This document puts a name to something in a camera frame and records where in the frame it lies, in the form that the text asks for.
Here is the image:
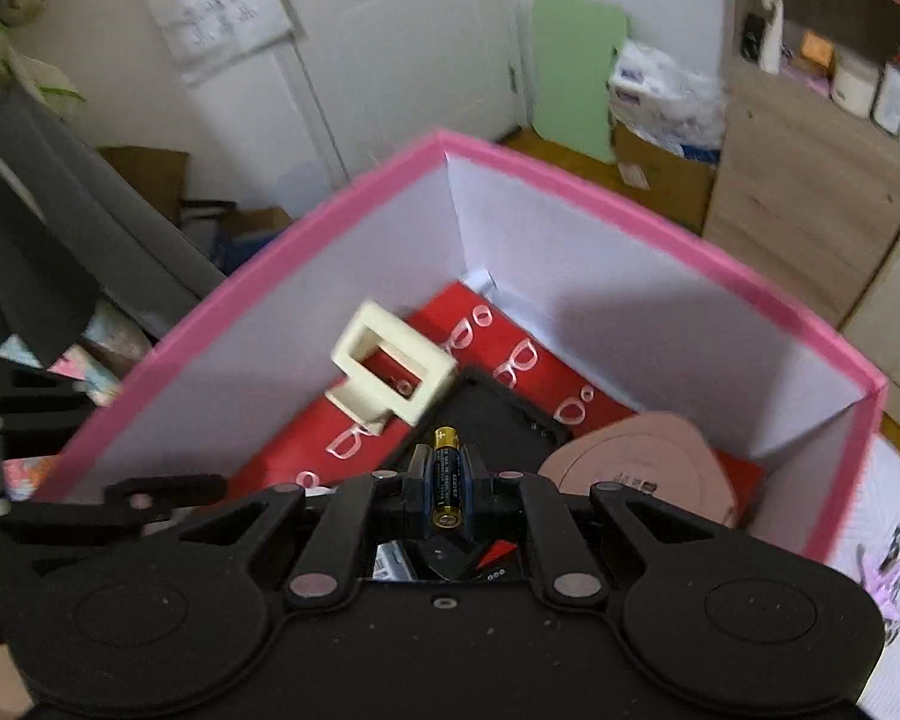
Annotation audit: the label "white jar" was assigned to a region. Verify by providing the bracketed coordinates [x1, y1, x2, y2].
[830, 52, 881, 120]

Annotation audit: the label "white patterned bedsheet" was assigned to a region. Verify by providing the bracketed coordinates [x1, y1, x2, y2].
[825, 435, 900, 720]

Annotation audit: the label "pink round case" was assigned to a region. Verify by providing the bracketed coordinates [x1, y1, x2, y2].
[538, 410, 743, 530]

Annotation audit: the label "black bottle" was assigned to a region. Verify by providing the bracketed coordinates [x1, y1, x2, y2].
[742, 13, 767, 65]

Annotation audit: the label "pink cardboard box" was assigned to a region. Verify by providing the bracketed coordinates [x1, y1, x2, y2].
[34, 130, 888, 565]

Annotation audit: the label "pink flat box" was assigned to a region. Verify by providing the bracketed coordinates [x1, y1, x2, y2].
[784, 60, 830, 95]

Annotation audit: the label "white door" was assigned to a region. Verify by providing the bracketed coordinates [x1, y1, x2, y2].
[15, 0, 527, 190]

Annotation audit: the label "blue cardboard box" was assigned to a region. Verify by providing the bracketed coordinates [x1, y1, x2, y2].
[214, 206, 295, 275]

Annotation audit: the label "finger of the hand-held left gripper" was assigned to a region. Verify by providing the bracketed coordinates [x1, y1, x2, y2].
[0, 351, 95, 467]
[0, 474, 227, 538]

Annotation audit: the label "wooden shelf cabinet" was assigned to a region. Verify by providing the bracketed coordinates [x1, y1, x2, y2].
[701, 0, 900, 328]

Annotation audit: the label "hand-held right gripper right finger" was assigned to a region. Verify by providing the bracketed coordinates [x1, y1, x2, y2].
[465, 444, 721, 610]

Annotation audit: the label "white spray bottle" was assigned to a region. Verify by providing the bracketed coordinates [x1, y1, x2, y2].
[759, 0, 785, 75]

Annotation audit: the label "flat brown cardboard box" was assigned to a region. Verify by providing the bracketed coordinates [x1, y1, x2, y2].
[97, 146, 193, 227]

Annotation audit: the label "white labelled bottle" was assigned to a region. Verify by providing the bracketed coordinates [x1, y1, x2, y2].
[874, 52, 900, 138]

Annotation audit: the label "white printed tote bag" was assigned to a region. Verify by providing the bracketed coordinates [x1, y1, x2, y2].
[146, 0, 295, 85]

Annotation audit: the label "green folding table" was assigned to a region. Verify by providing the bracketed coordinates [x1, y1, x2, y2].
[531, 0, 632, 164]

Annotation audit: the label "black and gold battery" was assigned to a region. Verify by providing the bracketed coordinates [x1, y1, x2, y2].
[427, 426, 468, 530]

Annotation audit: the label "dark grey chair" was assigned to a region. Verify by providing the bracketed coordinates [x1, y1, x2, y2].
[0, 90, 227, 362]

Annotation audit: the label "red printed paper bag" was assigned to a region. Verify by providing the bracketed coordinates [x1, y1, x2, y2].
[225, 281, 767, 541]

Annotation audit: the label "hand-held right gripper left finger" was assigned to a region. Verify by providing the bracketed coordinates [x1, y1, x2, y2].
[184, 446, 430, 610]

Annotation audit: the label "black rectangular plastic frame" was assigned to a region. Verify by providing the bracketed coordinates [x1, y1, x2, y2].
[390, 366, 572, 470]

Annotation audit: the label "cream plastic bracket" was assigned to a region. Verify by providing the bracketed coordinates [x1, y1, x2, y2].
[328, 300, 458, 437]

